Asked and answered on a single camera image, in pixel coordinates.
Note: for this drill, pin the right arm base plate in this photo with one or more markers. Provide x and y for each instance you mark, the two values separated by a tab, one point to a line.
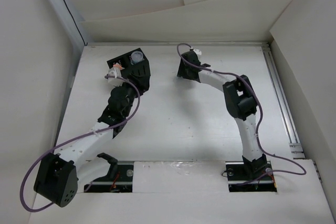
240	180

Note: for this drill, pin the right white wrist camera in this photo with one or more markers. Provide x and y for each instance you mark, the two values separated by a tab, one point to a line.
197	51

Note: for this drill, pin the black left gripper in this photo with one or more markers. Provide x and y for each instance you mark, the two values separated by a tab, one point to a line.
133	82

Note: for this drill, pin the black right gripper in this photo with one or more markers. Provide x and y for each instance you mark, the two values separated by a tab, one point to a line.
181	72

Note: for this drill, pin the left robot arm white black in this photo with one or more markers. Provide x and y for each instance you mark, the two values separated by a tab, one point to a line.
58	174

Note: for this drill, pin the black slotted organizer box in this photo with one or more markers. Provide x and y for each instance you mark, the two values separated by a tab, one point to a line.
139	74

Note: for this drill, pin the orange highlighter pen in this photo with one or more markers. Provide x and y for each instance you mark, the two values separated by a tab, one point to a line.
117	65

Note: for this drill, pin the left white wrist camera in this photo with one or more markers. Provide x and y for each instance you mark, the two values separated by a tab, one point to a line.
114	77

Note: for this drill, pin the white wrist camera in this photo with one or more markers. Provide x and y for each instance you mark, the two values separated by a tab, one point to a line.
114	77
197	51

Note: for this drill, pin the aluminium rail right edge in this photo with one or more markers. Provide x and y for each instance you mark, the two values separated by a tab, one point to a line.
288	123

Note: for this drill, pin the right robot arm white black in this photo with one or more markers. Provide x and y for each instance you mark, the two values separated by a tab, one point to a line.
240	104

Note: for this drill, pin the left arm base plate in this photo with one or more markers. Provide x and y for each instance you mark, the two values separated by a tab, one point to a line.
117	180

